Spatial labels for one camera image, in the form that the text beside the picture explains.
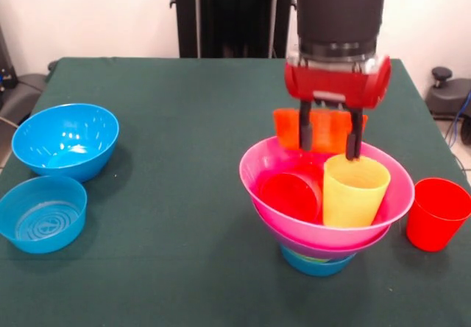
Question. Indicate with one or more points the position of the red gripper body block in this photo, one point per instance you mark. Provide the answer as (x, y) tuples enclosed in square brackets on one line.
[(331, 84)]

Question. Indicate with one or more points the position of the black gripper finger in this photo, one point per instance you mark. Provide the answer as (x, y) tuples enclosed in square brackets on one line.
[(354, 135), (305, 128)]

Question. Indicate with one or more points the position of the orange bowl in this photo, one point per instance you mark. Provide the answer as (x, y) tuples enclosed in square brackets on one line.
[(327, 132)]

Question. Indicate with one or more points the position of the yellow cup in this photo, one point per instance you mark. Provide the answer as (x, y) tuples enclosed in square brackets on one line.
[(349, 202)]

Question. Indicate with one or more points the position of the crimson cup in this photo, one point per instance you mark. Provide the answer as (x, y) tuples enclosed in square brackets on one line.
[(290, 198)]

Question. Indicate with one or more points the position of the large pink bowl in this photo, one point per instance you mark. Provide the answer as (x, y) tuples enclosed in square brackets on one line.
[(397, 194)]

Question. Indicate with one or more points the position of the green bowl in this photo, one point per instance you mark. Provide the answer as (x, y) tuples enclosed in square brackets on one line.
[(312, 259)]

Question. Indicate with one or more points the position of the small blue bowl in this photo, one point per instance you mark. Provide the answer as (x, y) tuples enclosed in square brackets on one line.
[(42, 216), (316, 269)]

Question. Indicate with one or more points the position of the large blue bowl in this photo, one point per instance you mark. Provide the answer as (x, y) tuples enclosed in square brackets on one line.
[(66, 143)]

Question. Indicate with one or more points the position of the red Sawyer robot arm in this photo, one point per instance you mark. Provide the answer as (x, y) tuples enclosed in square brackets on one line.
[(340, 14)]

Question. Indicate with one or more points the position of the dark grey stand base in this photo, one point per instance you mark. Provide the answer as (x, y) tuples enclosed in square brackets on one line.
[(22, 95), (452, 95)]

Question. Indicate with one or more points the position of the red cup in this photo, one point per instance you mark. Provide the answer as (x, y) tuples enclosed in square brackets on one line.
[(438, 227)]

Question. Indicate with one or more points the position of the dark green tablecloth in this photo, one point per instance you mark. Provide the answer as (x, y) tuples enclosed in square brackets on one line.
[(165, 268)]

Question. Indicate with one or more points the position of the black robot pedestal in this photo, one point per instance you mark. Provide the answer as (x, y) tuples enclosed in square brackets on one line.
[(235, 10)]

